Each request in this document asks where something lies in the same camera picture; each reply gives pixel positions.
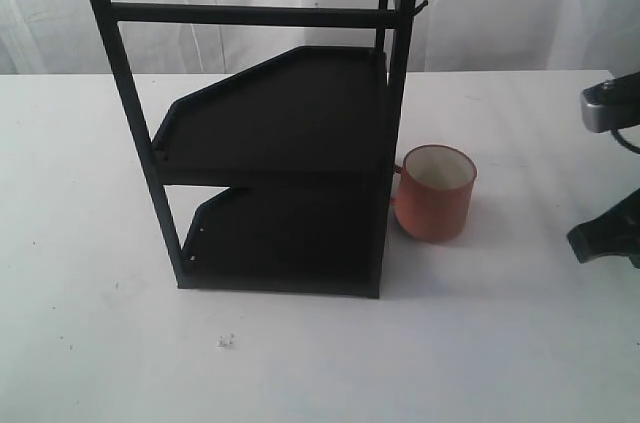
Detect terracotta orange mug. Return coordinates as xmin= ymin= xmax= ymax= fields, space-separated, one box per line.
xmin=391 ymin=144 xmax=478 ymax=243

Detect white backdrop curtain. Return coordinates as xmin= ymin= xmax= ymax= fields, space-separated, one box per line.
xmin=1 ymin=0 xmax=639 ymax=75

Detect black metal shelf rack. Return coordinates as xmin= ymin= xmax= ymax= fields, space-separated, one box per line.
xmin=89 ymin=0 xmax=422 ymax=299

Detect small white debris bit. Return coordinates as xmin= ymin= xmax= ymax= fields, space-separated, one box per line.
xmin=217 ymin=333 xmax=235 ymax=349

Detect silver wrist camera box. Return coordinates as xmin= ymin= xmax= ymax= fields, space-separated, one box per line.
xmin=580 ymin=72 xmax=639 ymax=133

